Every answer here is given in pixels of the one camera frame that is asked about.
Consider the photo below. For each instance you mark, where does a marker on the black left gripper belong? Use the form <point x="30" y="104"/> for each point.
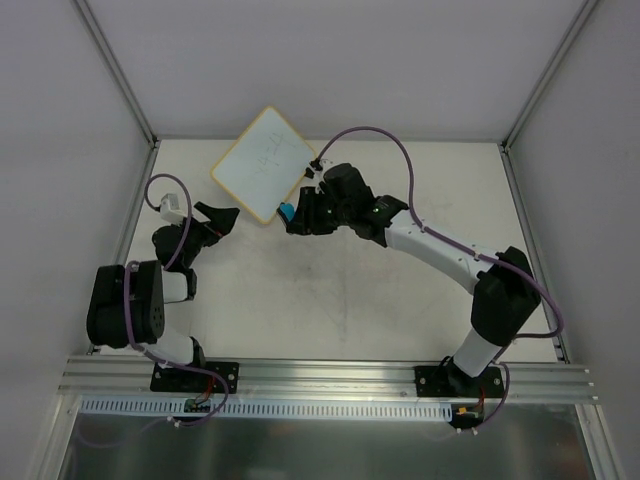
<point x="208" y="229"/>

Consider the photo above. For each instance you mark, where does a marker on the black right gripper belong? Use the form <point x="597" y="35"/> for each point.
<point x="304" y="212"/>

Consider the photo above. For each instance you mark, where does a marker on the blue bone shaped eraser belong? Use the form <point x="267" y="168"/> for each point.
<point x="286" y="212"/>

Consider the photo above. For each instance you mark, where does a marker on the yellow framed whiteboard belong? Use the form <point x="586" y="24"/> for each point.
<point x="264" y="165"/>

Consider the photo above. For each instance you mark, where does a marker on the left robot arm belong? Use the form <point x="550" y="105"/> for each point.
<point x="127" y="305"/>

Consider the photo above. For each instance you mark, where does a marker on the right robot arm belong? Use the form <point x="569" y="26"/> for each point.
<point x="503" y="299"/>

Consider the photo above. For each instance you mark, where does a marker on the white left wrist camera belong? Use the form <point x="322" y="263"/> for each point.
<point x="170" y="207"/>

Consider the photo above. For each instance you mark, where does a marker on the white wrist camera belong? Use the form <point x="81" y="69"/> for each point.
<point x="170" y="207"/>
<point x="317" y="167"/>

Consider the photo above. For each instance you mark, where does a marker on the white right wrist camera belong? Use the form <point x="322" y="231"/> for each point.
<point x="317" y="167"/>

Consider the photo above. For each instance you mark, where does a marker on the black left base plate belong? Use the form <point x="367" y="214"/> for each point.
<point x="171" y="380"/>

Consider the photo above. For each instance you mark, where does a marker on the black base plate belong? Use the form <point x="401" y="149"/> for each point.
<point x="171" y="380"/>
<point x="435" y="382"/>

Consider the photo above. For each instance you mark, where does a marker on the white slotted cable duct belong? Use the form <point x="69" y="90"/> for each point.
<point x="271" y="409"/>

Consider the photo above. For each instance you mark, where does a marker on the aluminium front rail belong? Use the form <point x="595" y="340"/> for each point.
<point x="531" y="383"/>

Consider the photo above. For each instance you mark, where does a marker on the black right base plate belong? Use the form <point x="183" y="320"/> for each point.
<point x="435" y="382"/>

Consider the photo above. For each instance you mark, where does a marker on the left aluminium frame post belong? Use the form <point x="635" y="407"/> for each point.
<point x="95" y="31"/>

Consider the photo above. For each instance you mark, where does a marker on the aluminium frame post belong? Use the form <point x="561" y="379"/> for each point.
<point x="95" y="31"/>
<point x="551" y="68"/>

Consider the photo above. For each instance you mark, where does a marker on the right aluminium frame post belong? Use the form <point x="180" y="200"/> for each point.
<point x="551" y="68"/>

